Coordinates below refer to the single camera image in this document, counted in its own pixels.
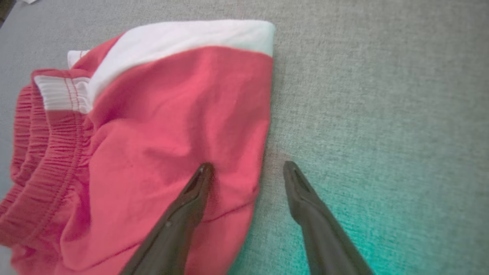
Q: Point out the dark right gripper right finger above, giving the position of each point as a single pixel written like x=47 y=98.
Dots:
x=324 y=236

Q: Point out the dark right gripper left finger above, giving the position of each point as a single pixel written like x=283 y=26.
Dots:
x=175 y=229

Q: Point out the red basketball shorts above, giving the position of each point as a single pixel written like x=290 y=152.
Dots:
x=153 y=126

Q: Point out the grey fabric sofa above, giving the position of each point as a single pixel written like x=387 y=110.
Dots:
x=382 y=95

